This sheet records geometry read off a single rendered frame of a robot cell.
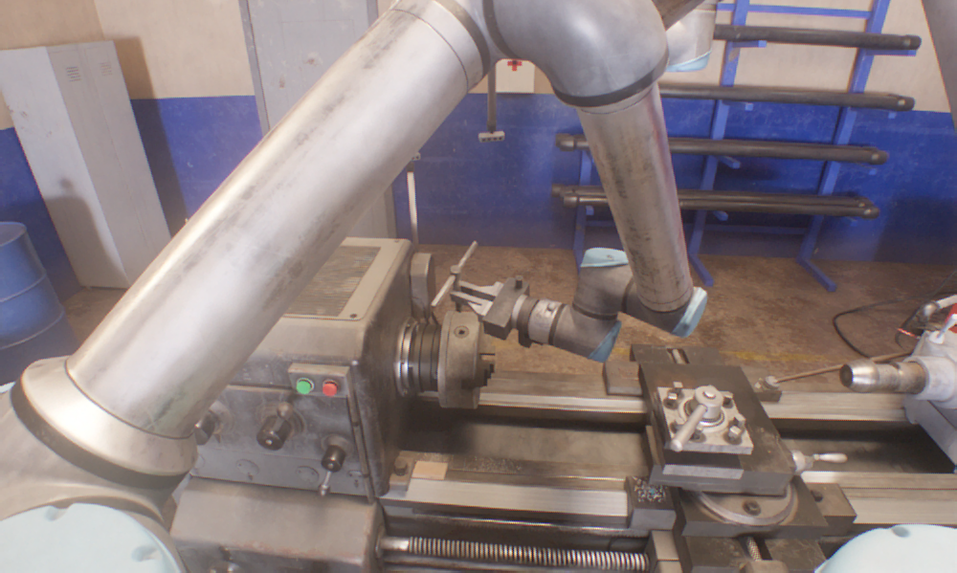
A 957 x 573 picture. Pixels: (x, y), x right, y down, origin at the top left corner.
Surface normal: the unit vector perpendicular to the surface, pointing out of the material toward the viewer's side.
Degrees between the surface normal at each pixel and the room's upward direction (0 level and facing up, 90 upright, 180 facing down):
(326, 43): 90
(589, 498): 36
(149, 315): 47
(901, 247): 90
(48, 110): 90
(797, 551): 0
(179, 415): 100
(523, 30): 111
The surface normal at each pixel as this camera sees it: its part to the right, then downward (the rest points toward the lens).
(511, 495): -0.06, -0.44
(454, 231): -0.09, 0.47
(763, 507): 0.00, -0.88
